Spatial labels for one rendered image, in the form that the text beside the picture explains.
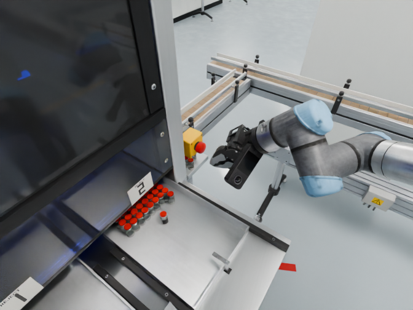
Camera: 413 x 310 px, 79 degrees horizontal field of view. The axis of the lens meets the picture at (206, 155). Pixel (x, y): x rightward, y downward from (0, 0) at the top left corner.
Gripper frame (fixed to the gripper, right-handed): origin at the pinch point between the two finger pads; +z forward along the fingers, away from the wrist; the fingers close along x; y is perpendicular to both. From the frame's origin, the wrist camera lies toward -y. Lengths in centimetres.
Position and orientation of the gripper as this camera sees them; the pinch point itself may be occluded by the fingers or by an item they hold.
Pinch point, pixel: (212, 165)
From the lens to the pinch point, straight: 76.0
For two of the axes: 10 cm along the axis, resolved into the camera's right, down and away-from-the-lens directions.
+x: -7.5, -5.4, -3.8
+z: -5.9, 2.7, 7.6
